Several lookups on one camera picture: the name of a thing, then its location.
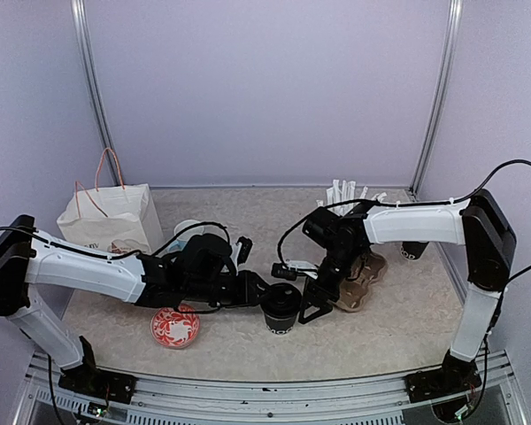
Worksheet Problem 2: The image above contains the right aluminium post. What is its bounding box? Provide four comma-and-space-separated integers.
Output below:
410, 0, 464, 198

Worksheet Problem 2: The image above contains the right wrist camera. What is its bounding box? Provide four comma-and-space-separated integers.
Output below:
271, 260, 318, 282

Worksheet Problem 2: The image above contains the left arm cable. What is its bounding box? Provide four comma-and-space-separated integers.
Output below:
0, 220, 231, 320

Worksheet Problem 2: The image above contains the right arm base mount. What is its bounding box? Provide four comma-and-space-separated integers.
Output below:
404, 352, 482, 403

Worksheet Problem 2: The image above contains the light blue mug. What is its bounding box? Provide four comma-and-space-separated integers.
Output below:
166, 220, 204, 252

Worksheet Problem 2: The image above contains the white wrapped straws bundle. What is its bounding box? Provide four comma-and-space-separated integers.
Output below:
316, 179, 388, 216

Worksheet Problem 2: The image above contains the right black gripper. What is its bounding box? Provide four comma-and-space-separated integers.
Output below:
298, 243, 365, 321

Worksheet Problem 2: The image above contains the brown pulp cup carrier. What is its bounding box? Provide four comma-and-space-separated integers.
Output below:
335, 251, 388, 313

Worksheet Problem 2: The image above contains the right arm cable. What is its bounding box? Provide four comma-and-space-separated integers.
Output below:
276, 158, 531, 289

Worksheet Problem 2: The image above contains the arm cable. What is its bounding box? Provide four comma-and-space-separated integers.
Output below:
0, 220, 231, 320
276, 158, 531, 289

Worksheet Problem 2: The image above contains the aluminium front rail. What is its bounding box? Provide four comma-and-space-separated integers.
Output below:
6, 352, 531, 424

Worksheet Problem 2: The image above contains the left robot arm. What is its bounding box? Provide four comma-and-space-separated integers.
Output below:
0, 215, 272, 394

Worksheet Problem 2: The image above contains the black paper coffee cup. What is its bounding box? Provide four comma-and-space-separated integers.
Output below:
400, 242, 428, 260

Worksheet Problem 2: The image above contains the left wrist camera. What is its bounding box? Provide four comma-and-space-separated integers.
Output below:
230, 236, 253, 273

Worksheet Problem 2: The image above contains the red patterned bowl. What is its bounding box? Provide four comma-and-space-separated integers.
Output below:
150, 304, 201, 349

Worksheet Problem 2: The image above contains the left aluminium post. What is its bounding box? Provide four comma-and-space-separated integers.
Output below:
70, 0, 120, 187

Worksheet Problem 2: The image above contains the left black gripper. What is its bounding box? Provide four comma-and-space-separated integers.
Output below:
187, 274, 273, 313

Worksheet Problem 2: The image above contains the aluminium post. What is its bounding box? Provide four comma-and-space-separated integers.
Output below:
410, 0, 464, 198
70, 0, 120, 187

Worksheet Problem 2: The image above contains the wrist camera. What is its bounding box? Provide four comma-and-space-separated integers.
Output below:
271, 260, 318, 282
230, 236, 253, 273

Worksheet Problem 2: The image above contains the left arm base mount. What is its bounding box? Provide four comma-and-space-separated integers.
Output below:
58, 336, 137, 405

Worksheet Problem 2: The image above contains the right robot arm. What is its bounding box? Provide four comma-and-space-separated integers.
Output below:
298, 189, 517, 393

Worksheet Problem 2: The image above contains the cream bear paper bag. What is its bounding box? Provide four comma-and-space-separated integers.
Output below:
57, 161, 164, 254

